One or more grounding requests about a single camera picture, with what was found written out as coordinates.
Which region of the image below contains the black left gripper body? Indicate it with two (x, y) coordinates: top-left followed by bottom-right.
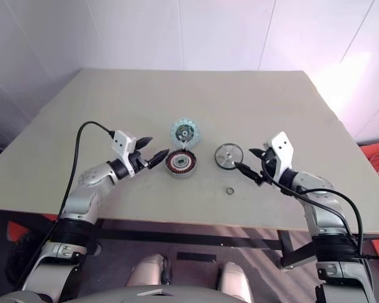
(129, 148), (150, 173)

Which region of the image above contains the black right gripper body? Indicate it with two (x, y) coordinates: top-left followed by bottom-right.
(258, 148), (280, 186)

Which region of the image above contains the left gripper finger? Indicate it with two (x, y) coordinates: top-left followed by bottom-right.
(147, 149), (170, 170)
(135, 136), (153, 150)

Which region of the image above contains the silver motor rotor disc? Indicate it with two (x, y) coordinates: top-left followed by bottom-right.
(214, 143), (244, 171)

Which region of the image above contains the light blue rotor housing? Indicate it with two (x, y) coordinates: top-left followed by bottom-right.
(169, 119), (203, 149)

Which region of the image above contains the large orange cloth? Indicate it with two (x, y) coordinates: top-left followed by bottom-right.
(359, 138), (379, 203)

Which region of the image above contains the silver right robot knee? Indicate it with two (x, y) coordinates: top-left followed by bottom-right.
(216, 261), (255, 302)

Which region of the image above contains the silver robot knee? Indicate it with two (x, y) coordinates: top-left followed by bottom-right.
(128, 254), (171, 290)
(216, 261), (255, 302)

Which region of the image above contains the silver left robot knee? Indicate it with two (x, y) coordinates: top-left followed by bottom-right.
(128, 254), (171, 290)

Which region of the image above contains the grey robot torso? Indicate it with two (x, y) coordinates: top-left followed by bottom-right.
(0, 285), (247, 303)

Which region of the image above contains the red cart body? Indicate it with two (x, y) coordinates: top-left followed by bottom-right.
(6, 217), (57, 244)

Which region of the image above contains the black rubber wheel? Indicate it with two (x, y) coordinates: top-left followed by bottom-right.
(6, 232), (44, 285)

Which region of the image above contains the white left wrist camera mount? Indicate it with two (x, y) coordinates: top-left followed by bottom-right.
(111, 129), (138, 177)

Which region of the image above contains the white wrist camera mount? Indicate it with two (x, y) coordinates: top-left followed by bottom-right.
(111, 129), (138, 177)
(270, 131), (295, 184)

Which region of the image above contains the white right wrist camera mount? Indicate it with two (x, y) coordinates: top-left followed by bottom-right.
(270, 131), (295, 184)

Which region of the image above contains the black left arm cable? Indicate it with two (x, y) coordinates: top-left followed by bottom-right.
(17, 121), (116, 290)

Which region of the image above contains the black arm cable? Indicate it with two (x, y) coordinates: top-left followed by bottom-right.
(17, 121), (116, 290)
(261, 157), (379, 261)

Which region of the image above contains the black table frame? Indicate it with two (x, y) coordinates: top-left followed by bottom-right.
(88, 217), (379, 271)

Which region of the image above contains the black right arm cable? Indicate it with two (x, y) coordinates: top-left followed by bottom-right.
(261, 157), (379, 261)

